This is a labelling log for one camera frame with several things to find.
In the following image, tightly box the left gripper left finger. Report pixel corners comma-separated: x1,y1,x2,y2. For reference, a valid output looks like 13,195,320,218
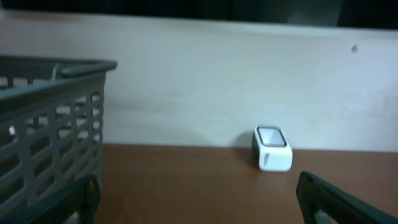
1,175,101,224

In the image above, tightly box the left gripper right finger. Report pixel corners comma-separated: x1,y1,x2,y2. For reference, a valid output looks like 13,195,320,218
296,171,397,224

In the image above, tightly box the grey plastic mesh basket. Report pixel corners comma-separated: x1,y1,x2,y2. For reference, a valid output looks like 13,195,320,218
1,55,117,221

